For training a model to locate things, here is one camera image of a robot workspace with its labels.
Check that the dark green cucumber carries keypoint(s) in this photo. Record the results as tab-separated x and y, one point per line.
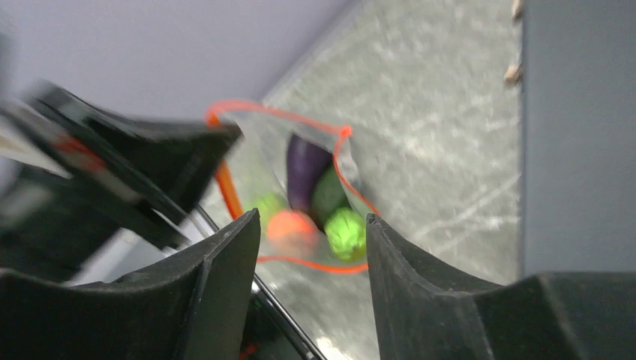
328	197

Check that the purple eggplant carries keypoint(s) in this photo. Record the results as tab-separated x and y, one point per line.
305	164

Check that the clear zip top bag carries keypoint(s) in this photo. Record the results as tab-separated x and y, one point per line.
258	167

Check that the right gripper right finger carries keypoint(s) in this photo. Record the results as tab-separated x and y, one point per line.
425	308

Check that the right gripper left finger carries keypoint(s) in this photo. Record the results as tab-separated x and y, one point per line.
191	305

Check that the orange fruit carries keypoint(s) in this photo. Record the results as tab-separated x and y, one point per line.
293	233

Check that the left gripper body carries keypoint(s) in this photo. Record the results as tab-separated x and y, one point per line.
53	221

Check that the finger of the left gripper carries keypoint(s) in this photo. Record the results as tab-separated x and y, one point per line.
168	162

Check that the green lime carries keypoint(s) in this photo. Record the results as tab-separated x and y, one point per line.
269	205

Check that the dark grey network switch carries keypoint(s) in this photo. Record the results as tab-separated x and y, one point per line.
578	137

